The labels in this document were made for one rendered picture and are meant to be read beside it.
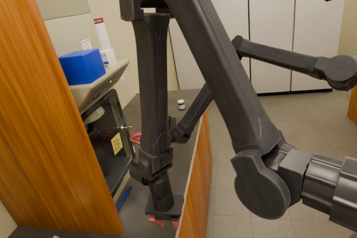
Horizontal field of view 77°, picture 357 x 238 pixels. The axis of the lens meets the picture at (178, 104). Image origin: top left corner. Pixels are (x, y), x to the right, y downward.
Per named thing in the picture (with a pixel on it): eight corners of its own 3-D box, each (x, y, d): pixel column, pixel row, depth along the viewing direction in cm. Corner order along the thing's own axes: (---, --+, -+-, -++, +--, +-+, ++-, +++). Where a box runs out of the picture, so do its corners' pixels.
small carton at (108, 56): (99, 68, 88) (94, 53, 85) (107, 64, 92) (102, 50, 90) (110, 67, 86) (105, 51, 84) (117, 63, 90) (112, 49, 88)
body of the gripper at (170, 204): (152, 197, 68) (147, 179, 65) (185, 199, 65) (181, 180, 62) (145, 217, 62) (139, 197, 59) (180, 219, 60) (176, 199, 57)
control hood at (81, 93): (68, 117, 74) (57, 89, 70) (112, 82, 102) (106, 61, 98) (99, 116, 71) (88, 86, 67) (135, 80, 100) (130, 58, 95)
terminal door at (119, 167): (107, 205, 92) (73, 121, 75) (134, 157, 119) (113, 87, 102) (109, 205, 92) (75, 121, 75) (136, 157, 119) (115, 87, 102)
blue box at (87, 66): (64, 86, 72) (53, 58, 68) (82, 76, 81) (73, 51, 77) (91, 83, 69) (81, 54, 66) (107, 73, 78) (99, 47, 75)
